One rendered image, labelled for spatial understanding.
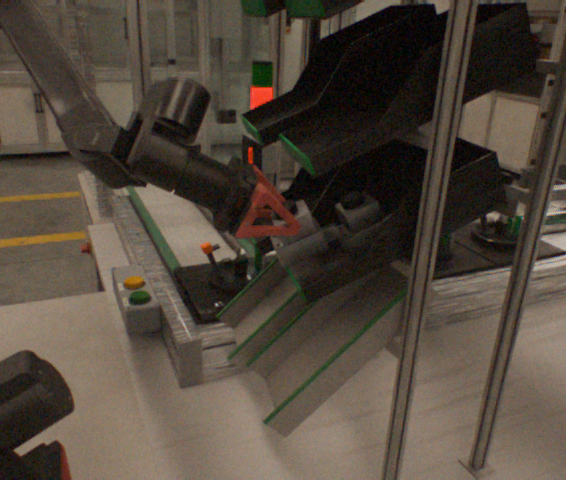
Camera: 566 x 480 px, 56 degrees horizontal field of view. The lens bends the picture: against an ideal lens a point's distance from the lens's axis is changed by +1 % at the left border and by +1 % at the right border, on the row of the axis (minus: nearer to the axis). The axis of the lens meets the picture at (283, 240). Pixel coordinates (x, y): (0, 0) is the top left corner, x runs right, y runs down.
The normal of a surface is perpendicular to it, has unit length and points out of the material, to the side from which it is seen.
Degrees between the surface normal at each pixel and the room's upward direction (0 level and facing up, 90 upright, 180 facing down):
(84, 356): 0
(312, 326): 90
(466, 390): 0
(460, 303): 90
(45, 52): 44
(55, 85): 49
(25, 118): 90
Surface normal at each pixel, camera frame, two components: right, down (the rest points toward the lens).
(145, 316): 0.41, 0.37
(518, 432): 0.04, -0.92
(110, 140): -0.26, -0.39
